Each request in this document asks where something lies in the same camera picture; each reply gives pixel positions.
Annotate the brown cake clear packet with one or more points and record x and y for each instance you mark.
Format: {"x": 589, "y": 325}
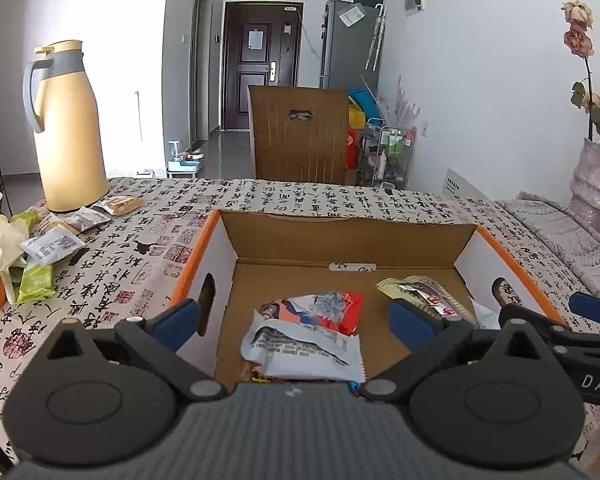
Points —
{"x": 122, "y": 205}

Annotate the white interior door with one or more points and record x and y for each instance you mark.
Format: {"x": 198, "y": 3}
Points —
{"x": 202, "y": 60}

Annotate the grey quilted cloth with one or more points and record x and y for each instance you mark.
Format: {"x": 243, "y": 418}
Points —
{"x": 555, "y": 230}

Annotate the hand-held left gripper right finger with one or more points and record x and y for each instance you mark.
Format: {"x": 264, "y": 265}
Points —
{"x": 412, "y": 322}

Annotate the yellow bag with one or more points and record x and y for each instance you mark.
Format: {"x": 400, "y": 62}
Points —
{"x": 356, "y": 117}

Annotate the red snack bag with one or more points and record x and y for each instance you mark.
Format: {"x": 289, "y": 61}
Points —
{"x": 320, "y": 310}

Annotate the dried pink roses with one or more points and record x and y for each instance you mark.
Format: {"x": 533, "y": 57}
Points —
{"x": 577, "y": 35}

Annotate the dark brown entrance door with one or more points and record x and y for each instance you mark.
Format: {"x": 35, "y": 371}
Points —
{"x": 260, "y": 90}

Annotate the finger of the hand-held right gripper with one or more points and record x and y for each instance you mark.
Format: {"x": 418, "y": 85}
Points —
{"x": 595, "y": 310}
{"x": 545, "y": 322}

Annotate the red gift box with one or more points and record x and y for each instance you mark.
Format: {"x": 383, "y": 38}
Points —
{"x": 354, "y": 150}

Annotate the white flat panel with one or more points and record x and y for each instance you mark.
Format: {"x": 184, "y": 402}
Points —
{"x": 467, "y": 187}

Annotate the yellow thermos jug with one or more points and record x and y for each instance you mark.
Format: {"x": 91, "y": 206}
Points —
{"x": 70, "y": 145}

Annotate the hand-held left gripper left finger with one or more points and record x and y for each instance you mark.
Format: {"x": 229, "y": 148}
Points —
{"x": 175, "y": 322}

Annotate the small white green appliance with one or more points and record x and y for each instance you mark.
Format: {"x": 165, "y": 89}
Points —
{"x": 185, "y": 160}

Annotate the white folded umbrella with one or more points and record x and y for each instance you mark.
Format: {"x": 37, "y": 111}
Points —
{"x": 376, "y": 35}

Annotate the wooden chair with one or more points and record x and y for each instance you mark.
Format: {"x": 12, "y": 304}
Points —
{"x": 300, "y": 150}

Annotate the pale purple dried grass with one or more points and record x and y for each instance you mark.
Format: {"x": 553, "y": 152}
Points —
{"x": 405, "y": 105}

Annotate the grey refrigerator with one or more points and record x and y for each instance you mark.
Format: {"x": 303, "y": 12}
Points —
{"x": 350, "y": 55}

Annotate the paper sheet on refrigerator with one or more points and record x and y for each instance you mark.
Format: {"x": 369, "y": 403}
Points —
{"x": 352, "y": 16}

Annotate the green snack packet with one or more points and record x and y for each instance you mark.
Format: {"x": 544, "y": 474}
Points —
{"x": 35, "y": 282}
{"x": 25, "y": 221}

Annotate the pink textured vase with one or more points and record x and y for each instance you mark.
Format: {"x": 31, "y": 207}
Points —
{"x": 592, "y": 185}

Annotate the red cardboard box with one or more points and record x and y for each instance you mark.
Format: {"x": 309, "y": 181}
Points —
{"x": 330, "y": 240}

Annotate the cream striped white snack packet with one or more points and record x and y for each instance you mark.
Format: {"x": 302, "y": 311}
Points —
{"x": 420, "y": 295}

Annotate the blue bag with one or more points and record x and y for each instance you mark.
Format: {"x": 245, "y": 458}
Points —
{"x": 364, "y": 102}

